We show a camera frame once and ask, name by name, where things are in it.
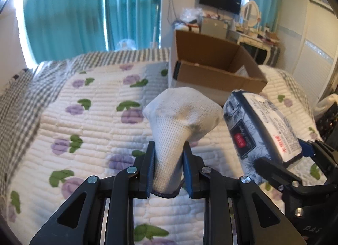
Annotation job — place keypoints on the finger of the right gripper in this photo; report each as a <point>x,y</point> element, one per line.
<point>324,156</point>
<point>277,176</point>

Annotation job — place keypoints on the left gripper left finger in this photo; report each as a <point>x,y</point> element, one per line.
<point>101,209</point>

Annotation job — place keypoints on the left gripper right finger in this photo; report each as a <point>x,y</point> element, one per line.
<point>236,211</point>

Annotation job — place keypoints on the large wet wipes pack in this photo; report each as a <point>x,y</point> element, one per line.
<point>259,130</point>

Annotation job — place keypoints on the white face mask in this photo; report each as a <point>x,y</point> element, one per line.
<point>242,72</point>

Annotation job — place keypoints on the white knit glove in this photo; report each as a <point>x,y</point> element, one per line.
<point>177,116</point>

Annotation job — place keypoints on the floral quilted bed cover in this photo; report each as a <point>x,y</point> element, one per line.
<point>96,127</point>

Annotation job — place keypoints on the white louvered wardrobe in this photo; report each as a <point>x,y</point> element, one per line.
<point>307,32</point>

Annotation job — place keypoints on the brown cardboard box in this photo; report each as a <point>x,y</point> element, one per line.
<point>208,64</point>

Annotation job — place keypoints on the white dressing table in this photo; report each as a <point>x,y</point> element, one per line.
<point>263,51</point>

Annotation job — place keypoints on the white oval vanity mirror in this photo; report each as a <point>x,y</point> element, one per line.
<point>250,14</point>

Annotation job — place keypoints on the small silver fridge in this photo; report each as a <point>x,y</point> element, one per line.
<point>213,27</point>

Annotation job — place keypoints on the clear plastic bag on floor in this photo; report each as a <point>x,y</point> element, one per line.
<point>126,45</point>

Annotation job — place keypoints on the crumpled clear plastic bag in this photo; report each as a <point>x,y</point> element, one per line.
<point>189,15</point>

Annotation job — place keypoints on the teal curtain left panel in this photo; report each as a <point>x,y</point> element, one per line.
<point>62,29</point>

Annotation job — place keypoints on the teal curtain panel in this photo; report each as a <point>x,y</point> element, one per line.
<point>62,29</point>
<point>137,20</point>

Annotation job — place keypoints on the teal curtain middle panel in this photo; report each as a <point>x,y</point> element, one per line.
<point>137,20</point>

